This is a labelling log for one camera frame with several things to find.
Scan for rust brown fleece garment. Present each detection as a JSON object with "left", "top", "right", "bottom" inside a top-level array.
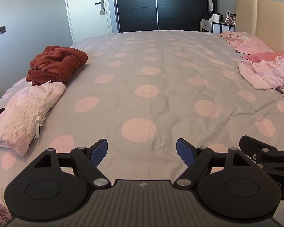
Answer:
[{"left": 26, "top": 45, "right": 88, "bottom": 87}]

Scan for light pink pillow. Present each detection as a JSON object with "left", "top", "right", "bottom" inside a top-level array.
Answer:
[{"left": 235, "top": 34, "right": 275, "bottom": 54}]

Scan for beige padded headboard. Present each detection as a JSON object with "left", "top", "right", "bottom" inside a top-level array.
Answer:
[{"left": 235, "top": 0, "right": 284, "bottom": 54}]

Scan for salmon printed pillow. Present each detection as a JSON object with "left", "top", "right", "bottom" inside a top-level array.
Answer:
[{"left": 219, "top": 31, "right": 248, "bottom": 47}]

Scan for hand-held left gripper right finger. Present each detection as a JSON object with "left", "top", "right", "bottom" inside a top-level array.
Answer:
[{"left": 174, "top": 138, "right": 251, "bottom": 190}]

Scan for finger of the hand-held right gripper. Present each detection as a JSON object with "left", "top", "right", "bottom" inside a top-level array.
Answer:
[{"left": 240, "top": 136, "right": 284, "bottom": 165}]

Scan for white nightstand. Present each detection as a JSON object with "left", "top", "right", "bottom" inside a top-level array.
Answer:
[{"left": 200, "top": 19, "right": 236, "bottom": 33}]

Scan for white tissue box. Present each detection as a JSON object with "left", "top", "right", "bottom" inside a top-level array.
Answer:
[{"left": 208, "top": 13, "right": 221, "bottom": 23}]

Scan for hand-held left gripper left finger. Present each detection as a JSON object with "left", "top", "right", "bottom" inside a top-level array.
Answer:
[{"left": 33, "top": 139, "right": 110, "bottom": 190}]

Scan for white door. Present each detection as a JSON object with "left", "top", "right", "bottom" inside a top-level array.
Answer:
[{"left": 63, "top": 0, "right": 113, "bottom": 45}]

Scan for rose pink cloth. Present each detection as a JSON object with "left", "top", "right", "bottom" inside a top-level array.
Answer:
[{"left": 240, "top": 52, "right": 284, "bottom": 63}]

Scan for grey pink-dotted bed cover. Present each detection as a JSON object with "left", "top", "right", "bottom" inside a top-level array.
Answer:
[{"left": 0, "top": 30, "right": 284, "bottom": 218}]

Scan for picture frame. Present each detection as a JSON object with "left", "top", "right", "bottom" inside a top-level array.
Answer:
[{"left": 224, "top": 14, "right": 236, "bottom": 26}]

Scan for black wardrobe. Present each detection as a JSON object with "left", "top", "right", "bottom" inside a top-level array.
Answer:
[{"left": 112, "top": 0, "right": 218, "bottom": 33}]

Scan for white lace folded garment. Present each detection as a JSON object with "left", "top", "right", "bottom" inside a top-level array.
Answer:
[{"left": 0, "top": 80, "right": 66, "bottom": 157}]

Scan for pink fleece pajama pants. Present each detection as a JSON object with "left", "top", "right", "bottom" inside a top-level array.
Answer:
[{"left": 238, "top": 60, "right": 284, "bottom": 90}]

